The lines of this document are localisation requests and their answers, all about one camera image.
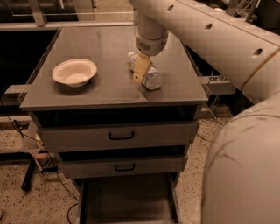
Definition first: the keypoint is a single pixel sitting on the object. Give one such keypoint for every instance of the grey drawer cabinet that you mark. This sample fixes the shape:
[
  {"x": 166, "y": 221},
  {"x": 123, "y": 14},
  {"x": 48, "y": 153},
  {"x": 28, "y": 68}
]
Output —
[{"x": 112, "y": 96}]

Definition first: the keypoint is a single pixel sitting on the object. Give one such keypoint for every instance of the grey middle drawer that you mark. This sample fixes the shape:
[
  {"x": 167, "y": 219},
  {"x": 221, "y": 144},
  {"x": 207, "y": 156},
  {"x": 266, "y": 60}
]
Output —
[{"x": 120, "y": 162}]

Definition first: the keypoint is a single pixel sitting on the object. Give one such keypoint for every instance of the blue plastic water bottle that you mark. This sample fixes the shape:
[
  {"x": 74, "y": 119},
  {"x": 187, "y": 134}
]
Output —
[{"x": 153, "y": 79}]

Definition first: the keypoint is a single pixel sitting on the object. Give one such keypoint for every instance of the grey left bracket block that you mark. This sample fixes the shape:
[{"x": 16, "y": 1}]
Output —
[{"x": 14, "y": 94}]

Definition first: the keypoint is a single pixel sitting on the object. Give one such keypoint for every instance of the grey bracket block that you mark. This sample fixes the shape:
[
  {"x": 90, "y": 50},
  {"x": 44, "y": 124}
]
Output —
[
  {"x": 14, "y": 94},
  {"x": 216, "y": 85}
]

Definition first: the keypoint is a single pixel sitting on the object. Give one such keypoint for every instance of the grey right bracket block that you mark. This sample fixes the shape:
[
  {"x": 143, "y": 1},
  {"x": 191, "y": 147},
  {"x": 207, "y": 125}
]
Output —
[{"x": 216, "y": 85}]

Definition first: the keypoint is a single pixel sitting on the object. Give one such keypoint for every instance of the black stand leg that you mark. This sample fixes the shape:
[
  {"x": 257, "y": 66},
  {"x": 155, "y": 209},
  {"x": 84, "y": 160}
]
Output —
[{"x": 26, "y": 185}]

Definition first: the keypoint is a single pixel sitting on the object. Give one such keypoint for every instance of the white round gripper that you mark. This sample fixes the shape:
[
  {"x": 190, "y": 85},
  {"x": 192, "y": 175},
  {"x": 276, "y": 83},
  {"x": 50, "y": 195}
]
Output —
[{"x": 152, "y": 45}]

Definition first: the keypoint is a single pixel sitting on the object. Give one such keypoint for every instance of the white paper bowl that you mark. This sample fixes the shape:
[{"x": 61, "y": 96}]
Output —
[{"x": 74, "y": 73}]

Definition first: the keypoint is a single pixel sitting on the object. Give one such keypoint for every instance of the grey top drawer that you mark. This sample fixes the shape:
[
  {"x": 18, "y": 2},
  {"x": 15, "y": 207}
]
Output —
[{"x": 115, "y": 136}]

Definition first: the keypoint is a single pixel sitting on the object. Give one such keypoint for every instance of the grey drawer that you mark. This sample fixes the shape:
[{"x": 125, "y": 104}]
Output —
[
  {"x": 115, "y": 136},
  {"x": 120, "y": 162},
  {"x": 138, "y": 199}
]

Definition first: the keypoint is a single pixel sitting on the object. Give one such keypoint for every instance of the grey bottom drawer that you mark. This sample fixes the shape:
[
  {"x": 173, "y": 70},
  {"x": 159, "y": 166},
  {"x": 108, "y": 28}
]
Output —
[{"x": 138, "y": 199}]

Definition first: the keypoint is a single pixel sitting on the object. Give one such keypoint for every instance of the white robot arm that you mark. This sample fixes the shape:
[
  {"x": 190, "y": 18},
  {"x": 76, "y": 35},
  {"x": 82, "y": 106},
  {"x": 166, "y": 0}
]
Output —
[{"x": 241, "y": 180}]

